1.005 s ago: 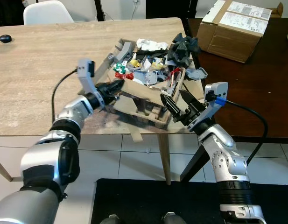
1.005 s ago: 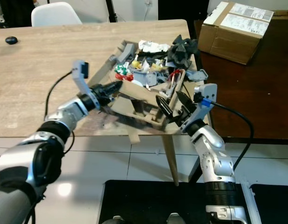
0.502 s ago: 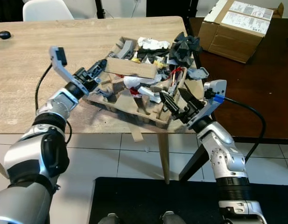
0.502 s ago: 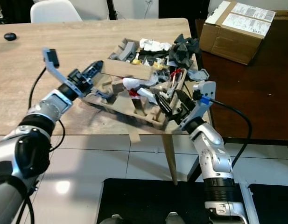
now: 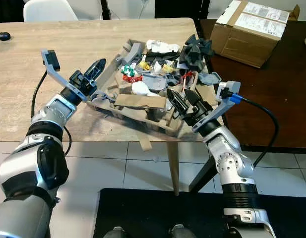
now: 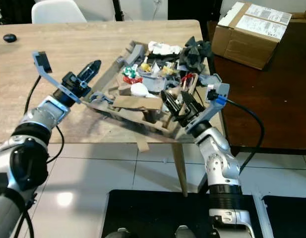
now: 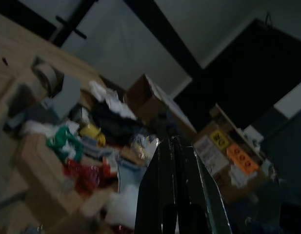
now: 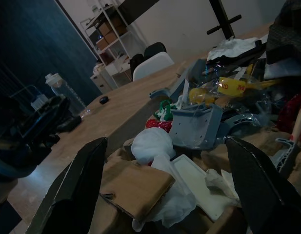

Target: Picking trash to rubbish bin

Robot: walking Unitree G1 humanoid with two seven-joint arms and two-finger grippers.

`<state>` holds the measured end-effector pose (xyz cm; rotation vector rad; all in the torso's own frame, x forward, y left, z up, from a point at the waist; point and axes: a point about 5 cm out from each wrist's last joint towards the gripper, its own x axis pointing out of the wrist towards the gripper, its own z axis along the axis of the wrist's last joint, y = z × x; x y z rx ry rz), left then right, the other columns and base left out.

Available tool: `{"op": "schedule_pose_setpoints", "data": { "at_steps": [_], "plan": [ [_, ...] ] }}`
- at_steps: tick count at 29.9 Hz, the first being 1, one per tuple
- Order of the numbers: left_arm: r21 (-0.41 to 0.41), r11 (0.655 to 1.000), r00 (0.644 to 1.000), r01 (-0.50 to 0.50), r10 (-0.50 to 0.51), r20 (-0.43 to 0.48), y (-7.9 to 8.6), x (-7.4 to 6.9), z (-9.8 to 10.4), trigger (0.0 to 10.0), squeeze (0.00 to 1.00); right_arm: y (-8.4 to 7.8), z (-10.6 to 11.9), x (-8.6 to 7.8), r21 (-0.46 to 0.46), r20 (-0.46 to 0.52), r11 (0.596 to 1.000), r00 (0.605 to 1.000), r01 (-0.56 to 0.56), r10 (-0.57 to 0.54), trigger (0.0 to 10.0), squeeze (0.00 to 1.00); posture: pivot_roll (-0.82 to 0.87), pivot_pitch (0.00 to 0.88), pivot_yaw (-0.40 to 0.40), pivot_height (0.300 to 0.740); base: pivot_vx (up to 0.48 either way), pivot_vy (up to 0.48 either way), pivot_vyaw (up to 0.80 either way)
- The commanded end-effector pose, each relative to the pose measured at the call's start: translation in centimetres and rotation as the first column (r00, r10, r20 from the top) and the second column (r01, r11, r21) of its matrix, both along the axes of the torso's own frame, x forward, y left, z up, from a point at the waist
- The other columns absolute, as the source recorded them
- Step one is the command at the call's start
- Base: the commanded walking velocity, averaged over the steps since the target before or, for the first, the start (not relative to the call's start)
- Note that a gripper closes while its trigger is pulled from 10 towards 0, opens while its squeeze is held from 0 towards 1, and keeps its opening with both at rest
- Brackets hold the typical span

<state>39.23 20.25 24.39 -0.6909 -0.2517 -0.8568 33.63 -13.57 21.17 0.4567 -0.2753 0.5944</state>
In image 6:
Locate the green white wrapper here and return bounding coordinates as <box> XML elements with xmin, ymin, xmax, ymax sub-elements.
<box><xmin>122</xmin><ymin>66</ymin><xmax>137</xmax><ymax>78</ymax></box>

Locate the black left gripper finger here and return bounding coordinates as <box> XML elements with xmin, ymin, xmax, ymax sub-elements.
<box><xmin>79</xmin><ymin>60</ymin><xmax>102</xmax><ymax>78</ymax></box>
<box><xmin>85</xmin><ymin>63</ymin><xmax>103</xmax><ymax>85</ymax></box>

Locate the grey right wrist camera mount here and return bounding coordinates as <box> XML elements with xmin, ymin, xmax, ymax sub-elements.
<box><xmin>187</xmin><ymin>82</ymin><xmax>230</xmax><ymax>134</ymax></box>

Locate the dark brown table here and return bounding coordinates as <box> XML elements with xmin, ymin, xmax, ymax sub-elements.
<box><xmin>197</xmin><ymin>20</ymin><xmax>306</xmax><ymax>194</ymax></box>

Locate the black crumpled plastic piece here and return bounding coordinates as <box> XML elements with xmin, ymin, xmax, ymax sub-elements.
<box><xmin>179</xmin><ymin>36</ymin><xmax>213</xmax><ymax>71</ymax></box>

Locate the white plastic chair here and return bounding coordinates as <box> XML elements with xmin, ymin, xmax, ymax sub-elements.
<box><xmin>31</xmin><ymin>0</ymin><xmax>88</xmax><ymax>24</ymax></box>

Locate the robot right leg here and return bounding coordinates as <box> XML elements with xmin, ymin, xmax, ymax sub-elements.
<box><xmin>174</xmin><ymin>226</ymin><xmax>196</xmax><ymax>238</ymax></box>

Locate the flat brown cardboard flap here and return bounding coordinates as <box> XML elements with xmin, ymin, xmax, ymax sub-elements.
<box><xmin>192</xmin><ymin>83</ymin><xmax>211</xmax><ymax>101</ymax></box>

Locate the black office chair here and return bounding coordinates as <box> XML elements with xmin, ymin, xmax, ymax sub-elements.
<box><xmin>0</xmin><ymin>0</ymin><xmax>32</xmax><ymax>24</ymax></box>

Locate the cardboard box with white labels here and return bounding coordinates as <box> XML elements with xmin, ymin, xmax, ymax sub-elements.
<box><xmin>211</xmin><ymin>1</ymin><xmax>301</xmax><ymax>70</ymax></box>

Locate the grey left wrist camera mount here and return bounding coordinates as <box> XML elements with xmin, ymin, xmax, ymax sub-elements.
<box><xmin>32</xmin><ymin>51</ymin><xmax>81</xmax><ymax>102</ymax></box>

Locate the black metal stand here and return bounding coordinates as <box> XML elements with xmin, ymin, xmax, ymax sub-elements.
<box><xmin>112</xmin><ymin>0</ymin><xmax>126</xmax><ymax>22</ymax></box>
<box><xmin>210</xmin><ymin>0</ymin><xmax>222</xmax><ymax>21</ymax></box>

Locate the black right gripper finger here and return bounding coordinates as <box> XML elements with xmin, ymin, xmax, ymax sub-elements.
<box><xmin>181</xmin><ymin>90</ymin><xmax>202</xmax><ymax>114</ymax></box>
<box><xmin>162</xmin><ymin>91</ymin><xmax>185</xmax><ymax>120</ymax></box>

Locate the red wrapper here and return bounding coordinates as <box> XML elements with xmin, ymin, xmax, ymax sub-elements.
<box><xmin>123</xmin><ymin>76</ymin><xmax>143</xmax><ymax>84</ymax></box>

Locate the black floor mat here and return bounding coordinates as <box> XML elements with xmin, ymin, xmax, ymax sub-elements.
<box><xmin>263</xmin><ymin>196</ymin><xmax>306</xmax><ymax>238</ymax></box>
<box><xmin>102</xmin><ymin>189</ymin><xmax>257</xmax><ymax>238</ymax></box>

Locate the black flat panel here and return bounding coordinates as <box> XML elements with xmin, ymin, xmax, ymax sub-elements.
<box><xmin>168</xmin><ymin>0</ymin><xmax>212</xmax><ymax>21</ymax></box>

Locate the brown cardboard strip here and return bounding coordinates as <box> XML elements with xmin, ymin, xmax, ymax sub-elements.
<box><xmin>135</xmin><ymin>136</ymin><xmax>149</xmax><ymax>153</ymax></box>

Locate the red wire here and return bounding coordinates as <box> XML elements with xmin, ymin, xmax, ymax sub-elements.
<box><xmin>182</xmin><ymin>73</ymin><xmax>195</xmax><ymax>89</ymax></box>

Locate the white tissue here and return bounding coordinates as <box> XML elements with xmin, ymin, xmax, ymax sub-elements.
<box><xmin>130</xmin><ymin>82</ymin><xmax>161</xmax><ymax>98</ymax></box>

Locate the grey plastic part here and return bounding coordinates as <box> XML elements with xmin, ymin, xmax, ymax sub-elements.
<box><xmin>91</xmin><ymin>90</ymin><xmax>114</xmax><ymax>105</ymax></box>
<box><xmin>145</xmin><ymin>74</ymin><xmax>168</xmax><ymax>91</ymax></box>
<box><xmin>200</xmin><ymin>73</ymin><xmax>221</xmax><ymax>86</ymax></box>
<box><xmin>125</xmin><ymin>44</ymin><xmax>146</xmax><ymax>64</ymax></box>

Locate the brown moulded cardboard tray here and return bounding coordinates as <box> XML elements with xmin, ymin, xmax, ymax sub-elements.
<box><xmin>89</xmin><ymin>41</ymin><xmax>220</xmax><ymax>139</ymax></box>

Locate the white torn paper wad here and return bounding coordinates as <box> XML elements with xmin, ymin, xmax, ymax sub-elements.
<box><xmin>147</xmin><ymin>41</ymin><xmax>182</xmax><ymax>55</ymax></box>

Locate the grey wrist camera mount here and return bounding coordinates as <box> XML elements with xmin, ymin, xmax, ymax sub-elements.
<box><xmin>187</xmin><ymin>82</ymin><xmax>230</xmax><ymax>134</ymax></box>
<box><xmin>32</xmin><ymin>51</ymin><xmax>81</xmax><ymax>102</ymax></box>

